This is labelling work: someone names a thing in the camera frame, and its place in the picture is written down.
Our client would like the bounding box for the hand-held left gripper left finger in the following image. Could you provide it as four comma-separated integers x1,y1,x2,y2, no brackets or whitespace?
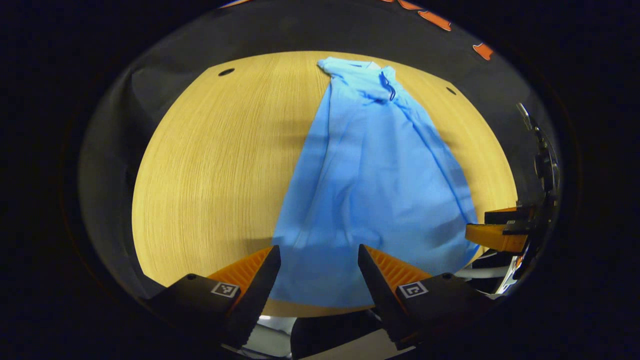
142,245,282,350

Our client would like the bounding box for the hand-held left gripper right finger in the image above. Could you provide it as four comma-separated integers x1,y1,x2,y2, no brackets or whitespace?
357,244,501,351

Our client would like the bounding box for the light blue T-shirt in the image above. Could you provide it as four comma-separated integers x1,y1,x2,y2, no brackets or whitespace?
268,56,482,308

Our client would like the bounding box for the dark cloth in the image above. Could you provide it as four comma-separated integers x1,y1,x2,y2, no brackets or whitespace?
290,309,388,360

